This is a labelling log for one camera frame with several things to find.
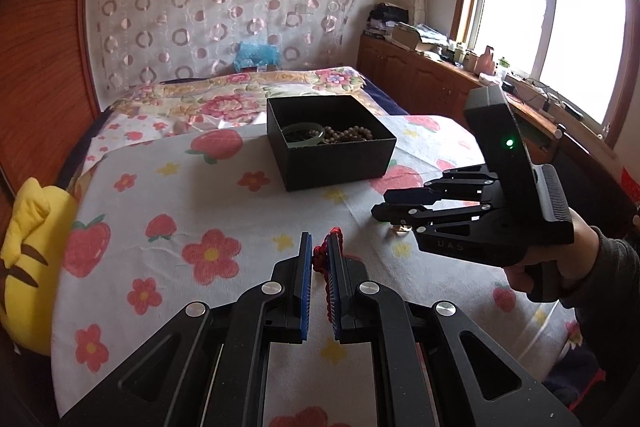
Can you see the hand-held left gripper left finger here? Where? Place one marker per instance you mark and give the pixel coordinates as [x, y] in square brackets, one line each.
[303, 297]

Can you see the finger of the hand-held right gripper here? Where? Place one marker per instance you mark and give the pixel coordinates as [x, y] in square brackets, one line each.
[430, 213]
[440, 192]

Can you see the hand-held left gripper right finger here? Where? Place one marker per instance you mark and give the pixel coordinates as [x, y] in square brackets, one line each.
[338, 319]

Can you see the black box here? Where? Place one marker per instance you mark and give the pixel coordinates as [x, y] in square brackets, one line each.
[340, 162]

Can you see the pale green jade bangle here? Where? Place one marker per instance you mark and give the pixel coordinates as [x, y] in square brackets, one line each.
[305, 138]

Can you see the person's right forearm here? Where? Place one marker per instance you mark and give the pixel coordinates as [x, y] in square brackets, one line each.
[615, 297]

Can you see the person's right hand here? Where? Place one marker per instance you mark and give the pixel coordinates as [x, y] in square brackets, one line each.
[575, 252]

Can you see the dark blue bedsheet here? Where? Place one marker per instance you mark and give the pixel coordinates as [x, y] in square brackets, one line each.
[387, 99]

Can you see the long wooden cabinet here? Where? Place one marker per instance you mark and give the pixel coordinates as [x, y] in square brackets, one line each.
[425, 82]

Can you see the white tissue pack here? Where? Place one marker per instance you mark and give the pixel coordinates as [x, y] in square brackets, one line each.
[489, 80]

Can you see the red paper decoration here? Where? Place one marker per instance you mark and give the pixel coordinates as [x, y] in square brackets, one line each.
[631, 184]

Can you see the group of small bottles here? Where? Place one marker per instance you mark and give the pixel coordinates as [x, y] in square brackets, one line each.
[460, 56]

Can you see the pink bottle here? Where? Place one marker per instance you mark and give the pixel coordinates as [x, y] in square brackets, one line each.
[486, 61]

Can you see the green-capped bottle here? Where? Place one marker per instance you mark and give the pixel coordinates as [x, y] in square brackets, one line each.
[503, 67]

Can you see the stack of boxes and papers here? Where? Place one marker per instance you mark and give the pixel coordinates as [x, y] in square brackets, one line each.
[417, 38]

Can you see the dark pile of bags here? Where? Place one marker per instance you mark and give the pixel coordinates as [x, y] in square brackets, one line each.
[387, 21]

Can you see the wooden-framed window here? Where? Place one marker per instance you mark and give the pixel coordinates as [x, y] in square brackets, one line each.
[560, 17]

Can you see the floral blanket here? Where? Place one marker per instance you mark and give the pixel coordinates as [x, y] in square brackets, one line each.
[215, 104]

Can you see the blue gift bag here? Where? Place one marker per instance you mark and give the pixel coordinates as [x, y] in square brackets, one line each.
[256, 56]

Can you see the yellow plush toy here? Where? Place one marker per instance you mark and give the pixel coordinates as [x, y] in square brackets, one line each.
[35, 267]

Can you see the brown wooden slatted wardrobe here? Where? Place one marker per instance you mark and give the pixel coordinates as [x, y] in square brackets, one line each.
[40, 57]

